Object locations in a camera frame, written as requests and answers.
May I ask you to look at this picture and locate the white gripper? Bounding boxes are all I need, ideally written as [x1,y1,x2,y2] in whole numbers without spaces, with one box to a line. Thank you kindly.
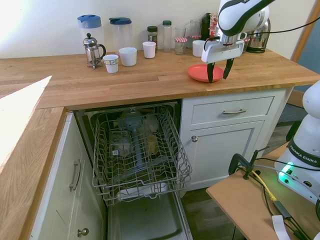
[201,39,246,84]

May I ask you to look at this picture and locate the red plastic plate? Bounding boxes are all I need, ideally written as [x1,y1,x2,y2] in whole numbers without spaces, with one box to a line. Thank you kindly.
[187,63,225,84]

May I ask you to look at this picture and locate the steel dishwasher door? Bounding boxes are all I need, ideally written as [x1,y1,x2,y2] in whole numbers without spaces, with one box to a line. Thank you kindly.
[106,191,194,240]

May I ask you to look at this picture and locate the white ceramic bowl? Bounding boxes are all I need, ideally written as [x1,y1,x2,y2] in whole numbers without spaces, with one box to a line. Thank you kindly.
[192,39,209,58]

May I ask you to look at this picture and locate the white drawer front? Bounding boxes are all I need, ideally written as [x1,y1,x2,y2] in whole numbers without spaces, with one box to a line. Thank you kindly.
[191,96,275,126]

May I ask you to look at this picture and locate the red patterned box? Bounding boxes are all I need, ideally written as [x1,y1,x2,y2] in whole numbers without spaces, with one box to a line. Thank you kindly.
[208,13,220,39]

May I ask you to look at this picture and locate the empty clear glass jar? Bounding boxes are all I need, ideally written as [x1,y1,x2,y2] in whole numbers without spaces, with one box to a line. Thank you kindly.
[186,19,203,38]

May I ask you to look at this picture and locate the stainless steel kettle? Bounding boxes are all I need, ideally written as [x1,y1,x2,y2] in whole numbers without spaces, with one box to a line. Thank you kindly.
[245,17,272,54]

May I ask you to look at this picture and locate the tall drinking glass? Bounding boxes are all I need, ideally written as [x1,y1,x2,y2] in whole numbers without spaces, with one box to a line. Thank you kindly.
[174,26,187,40]

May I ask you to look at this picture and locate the clear bottle with green lid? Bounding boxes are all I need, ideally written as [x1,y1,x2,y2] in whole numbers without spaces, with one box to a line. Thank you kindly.
[162,20,174,53]

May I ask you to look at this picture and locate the white ribbed cup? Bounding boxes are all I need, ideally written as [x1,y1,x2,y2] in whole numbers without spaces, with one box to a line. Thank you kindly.
[142,41,157,60]

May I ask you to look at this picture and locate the dark-lidded spice jar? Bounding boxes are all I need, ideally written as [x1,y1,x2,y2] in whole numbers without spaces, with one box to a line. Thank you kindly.
[146,25,159,49]

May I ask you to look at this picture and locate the white cabinet door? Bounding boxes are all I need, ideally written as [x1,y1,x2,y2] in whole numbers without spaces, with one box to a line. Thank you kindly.
[189,120,266,186]

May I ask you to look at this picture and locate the gray rug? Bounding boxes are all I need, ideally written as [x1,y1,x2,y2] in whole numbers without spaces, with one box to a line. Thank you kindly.
[276,102,311,126]

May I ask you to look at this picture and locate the black clamp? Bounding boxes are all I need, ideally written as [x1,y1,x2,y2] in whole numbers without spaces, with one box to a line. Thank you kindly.
[228,146,270,180]

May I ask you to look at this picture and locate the large white mug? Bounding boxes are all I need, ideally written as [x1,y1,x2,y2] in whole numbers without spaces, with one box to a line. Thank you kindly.
[118,46,138,67]

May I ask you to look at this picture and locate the pitcher with dark blue lid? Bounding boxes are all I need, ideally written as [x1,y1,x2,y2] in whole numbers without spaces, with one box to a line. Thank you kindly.
[108,17,134,55]

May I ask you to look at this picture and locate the small patterned paper cup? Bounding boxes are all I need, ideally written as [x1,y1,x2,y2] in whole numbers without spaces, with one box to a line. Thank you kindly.
[102,54,119,74]

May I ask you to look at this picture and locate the clear plastic container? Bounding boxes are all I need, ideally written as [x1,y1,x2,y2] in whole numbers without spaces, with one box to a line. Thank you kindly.
[109,130,133,157]

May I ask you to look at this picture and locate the glass french press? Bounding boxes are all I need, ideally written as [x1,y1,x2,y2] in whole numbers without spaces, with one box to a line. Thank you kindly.
[82,32,107,70]

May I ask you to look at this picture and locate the wooden robot table board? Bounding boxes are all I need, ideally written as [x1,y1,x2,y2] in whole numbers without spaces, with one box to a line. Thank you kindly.
[205,142,320,240]

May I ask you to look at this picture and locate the pitcher with light blue lid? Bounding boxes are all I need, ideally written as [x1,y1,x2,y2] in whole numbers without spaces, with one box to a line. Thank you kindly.
[76,14,105,57]

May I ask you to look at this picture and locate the white paper strip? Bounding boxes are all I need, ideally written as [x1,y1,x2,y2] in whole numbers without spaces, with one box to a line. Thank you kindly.
[271,214,292,240]

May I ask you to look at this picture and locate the metal drawer handle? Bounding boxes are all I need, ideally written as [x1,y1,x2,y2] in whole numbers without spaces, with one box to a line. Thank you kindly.
[222,108,247,115]
[68,159,82,192]

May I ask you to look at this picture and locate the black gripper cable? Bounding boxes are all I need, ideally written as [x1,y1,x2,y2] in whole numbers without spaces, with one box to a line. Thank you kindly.
[246,20,320,35]

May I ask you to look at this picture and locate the gray wire dishwasher rack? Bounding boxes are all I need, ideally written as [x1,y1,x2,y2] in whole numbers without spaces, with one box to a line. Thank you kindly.
[91,104,193,207]

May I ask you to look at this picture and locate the wooden door frame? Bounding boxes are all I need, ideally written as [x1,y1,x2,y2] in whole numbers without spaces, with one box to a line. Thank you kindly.
[290,0,320,64]

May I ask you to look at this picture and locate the gray cable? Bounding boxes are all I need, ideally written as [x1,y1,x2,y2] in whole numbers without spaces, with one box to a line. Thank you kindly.
[237,163,284,174]

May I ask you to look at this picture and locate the yellow cable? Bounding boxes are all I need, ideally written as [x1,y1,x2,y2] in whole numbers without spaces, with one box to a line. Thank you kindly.
[249,169,277,202]

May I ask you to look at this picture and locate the black power cable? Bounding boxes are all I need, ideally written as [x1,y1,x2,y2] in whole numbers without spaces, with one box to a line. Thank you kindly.
[259,179,315,240]

